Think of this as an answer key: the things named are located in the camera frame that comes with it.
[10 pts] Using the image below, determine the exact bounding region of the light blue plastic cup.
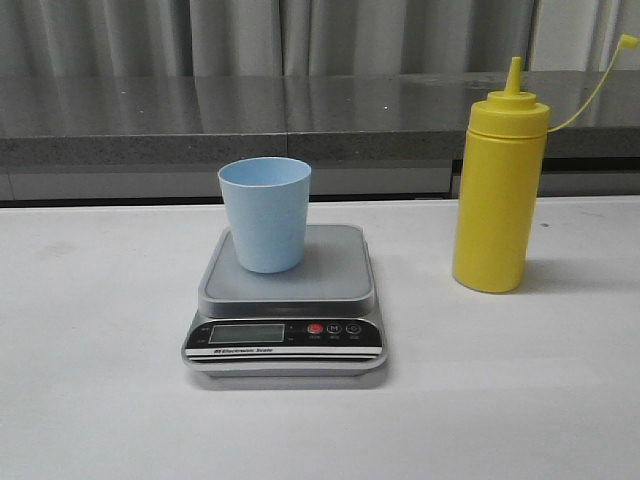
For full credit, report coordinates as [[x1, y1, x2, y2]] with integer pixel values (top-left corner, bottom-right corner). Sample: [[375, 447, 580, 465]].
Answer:
[[218, 157, 312, 274]]

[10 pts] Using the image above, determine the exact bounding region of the grey curtain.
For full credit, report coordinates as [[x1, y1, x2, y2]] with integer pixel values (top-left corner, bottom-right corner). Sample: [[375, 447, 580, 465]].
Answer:
[[1, 0, 639, 77]]

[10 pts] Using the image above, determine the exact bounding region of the silver electronic kitchen scale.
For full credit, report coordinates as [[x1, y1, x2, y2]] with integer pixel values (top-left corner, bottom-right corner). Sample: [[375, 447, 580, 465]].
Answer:
[[182, 224, 388, 378]]

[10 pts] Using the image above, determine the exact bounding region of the grey stone counter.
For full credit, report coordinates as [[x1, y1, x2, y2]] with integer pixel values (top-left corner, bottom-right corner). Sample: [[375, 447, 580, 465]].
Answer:
[[0, 69, 640, 202]]

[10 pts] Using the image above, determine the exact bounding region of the yellow squeeze bottle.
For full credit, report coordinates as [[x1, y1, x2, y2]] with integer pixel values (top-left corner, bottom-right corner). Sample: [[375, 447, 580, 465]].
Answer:
[[451, 33, 635, 295]]

